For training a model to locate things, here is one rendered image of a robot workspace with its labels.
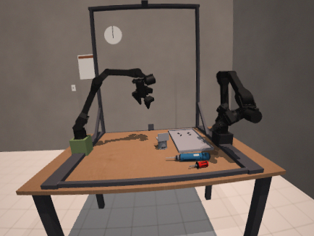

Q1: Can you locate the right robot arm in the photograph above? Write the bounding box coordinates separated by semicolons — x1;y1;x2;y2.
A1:
72;68;156;140

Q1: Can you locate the grey cylindrical module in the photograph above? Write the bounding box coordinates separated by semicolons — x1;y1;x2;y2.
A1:
158;140;167;150

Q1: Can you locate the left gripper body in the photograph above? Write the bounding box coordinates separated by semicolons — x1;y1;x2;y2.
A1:
224;110;242;125

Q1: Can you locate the blue electric screwdriver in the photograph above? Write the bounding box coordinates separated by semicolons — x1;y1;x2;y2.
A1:
166;153;211;161

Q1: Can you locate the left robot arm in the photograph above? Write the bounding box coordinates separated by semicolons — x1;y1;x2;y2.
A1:
216;71;262;123

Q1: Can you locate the grey metal bracket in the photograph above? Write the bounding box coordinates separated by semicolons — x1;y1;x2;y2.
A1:
156;132;169;142

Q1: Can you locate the red screwdriver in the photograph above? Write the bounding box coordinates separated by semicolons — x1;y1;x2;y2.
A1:
192;161;208;169

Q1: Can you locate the black metal gantry frame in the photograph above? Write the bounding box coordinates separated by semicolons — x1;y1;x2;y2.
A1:
88;4;209;141

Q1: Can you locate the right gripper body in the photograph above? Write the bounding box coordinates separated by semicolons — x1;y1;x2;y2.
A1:
132;88;154;104

